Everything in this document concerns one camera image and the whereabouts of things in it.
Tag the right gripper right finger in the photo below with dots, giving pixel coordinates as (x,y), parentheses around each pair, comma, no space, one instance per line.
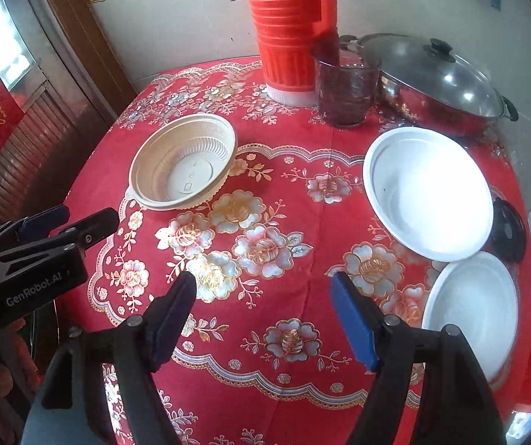
(456,403)

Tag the black round lid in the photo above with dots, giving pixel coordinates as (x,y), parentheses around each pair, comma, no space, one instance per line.
(508,236)

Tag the red floral tablecloth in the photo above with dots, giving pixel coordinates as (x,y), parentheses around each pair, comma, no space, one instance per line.
(262,358)

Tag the beige disposable bowl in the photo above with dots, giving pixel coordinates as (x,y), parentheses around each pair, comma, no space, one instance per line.
(183,164)

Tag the white foam bowl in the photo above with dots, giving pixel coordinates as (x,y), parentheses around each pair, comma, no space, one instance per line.
(429,193)
(479,295)

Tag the person's hand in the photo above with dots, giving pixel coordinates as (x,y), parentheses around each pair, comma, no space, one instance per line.
(24,366)

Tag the red orange thermos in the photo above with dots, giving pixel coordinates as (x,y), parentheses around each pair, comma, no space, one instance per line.
(287,31)

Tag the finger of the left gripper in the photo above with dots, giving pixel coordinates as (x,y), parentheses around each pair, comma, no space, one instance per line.
(87,232)
(32,228)

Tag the steel pot with lid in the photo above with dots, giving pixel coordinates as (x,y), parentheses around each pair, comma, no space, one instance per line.
(430,85)

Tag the dark glass cup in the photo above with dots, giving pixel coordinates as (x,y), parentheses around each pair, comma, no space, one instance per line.
(346,81)

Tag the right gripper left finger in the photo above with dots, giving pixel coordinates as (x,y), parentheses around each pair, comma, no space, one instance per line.
(71,405)

